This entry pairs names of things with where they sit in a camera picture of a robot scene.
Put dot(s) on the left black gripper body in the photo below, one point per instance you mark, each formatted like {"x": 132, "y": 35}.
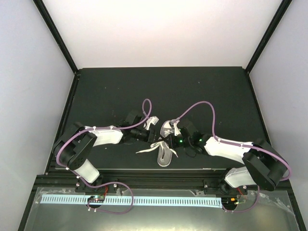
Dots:
{"x": 143, "y": 137}

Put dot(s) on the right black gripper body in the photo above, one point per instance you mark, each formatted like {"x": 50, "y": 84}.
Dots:
{"x": 176, "y": 144}

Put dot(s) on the white shoelace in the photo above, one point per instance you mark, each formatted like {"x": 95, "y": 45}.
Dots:
{"x": 156, "y": 146}

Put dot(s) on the grey canvas sneaker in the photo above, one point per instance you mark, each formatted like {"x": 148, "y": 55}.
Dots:
{"x": 166, "y": 130}

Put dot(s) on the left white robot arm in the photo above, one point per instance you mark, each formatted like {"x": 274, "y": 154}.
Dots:
{"x": 74, "y": 146}

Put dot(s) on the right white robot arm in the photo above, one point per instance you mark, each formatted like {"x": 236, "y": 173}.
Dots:
{"x": 262, "y": 165}

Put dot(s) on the small green circuit board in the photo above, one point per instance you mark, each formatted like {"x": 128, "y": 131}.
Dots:
{"x": 96, "y": 199}

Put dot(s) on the right small circuit board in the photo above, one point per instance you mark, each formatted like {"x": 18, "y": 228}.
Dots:
{"x": 232, "y": 201}

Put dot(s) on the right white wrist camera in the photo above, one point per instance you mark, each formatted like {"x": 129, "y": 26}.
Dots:
{"x": 174, "y": 125}

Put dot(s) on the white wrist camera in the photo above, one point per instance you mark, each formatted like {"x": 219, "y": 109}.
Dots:
{"x": 174, "y": 125}
{"x": 150, "y": 121}

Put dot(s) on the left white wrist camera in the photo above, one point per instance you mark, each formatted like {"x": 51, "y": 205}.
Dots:
{"x": 150, "y": 121}

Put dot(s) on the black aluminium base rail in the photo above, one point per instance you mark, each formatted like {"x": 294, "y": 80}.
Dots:
{"x": 211, "y": 181}

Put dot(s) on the light blue slotted cable duct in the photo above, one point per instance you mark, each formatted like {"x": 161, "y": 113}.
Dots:
{"x": 136, "y": 200}

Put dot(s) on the left black frame post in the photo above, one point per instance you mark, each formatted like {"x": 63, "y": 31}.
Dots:
{"x": 55, "y": 33}

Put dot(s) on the black frame post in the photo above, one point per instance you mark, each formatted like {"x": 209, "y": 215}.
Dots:
{"x": 55, "y": 33}
{"x": 279, "y": 14}

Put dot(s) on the right black frame post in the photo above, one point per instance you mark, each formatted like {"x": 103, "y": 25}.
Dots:
{"x": 279, "y": 14}

